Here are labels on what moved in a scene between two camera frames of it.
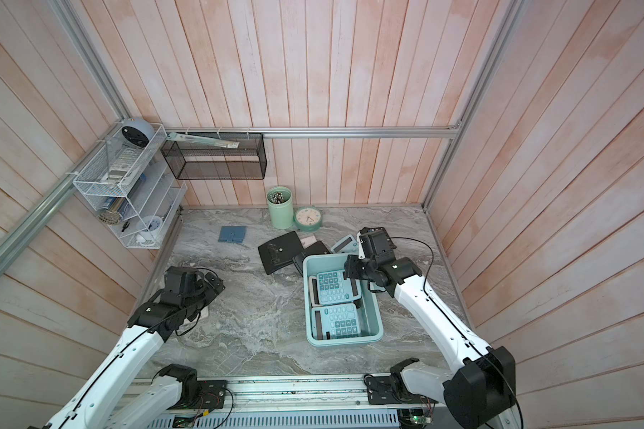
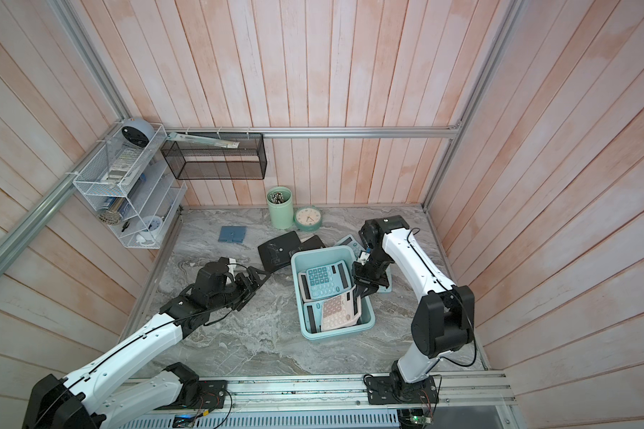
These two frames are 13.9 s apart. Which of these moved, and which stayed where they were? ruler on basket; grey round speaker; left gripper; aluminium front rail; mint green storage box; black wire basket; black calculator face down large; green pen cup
Moved: left gripper; mint green storage box
Stayed: black wire basket; green pen cup; aluminium front rail; grey round speaker; black calculator face down large; ruler on basket
